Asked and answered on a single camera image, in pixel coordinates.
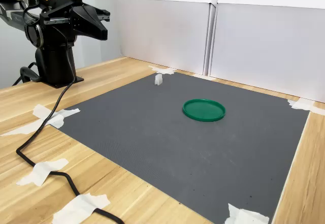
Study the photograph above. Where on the white tape piece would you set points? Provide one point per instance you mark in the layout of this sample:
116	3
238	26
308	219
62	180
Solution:
41	172
41	112
241	216
162	69
78	207
303	105

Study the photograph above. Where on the round green lid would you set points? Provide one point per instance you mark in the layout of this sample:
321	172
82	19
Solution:
203	110

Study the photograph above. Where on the dark grey mat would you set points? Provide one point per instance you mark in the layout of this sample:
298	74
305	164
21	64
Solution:
177	153

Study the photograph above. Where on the grey partition panel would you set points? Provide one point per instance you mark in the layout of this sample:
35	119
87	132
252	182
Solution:
162	33
269	48

